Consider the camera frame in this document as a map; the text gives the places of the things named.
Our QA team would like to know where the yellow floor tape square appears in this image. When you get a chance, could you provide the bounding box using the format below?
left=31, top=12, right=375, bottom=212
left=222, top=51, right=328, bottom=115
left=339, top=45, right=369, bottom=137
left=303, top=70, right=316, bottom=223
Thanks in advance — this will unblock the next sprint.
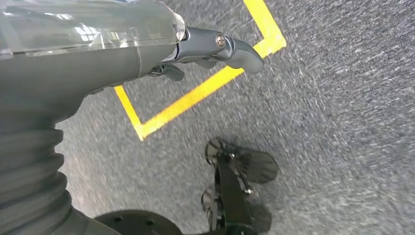
left=113, top=0, right=287, bottom=141

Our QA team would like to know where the black round robot joint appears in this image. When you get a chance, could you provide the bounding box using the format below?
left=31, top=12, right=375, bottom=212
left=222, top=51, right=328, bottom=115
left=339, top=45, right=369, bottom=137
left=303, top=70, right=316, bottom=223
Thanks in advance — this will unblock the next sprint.
left=94, top=209, right=184, bottom=235

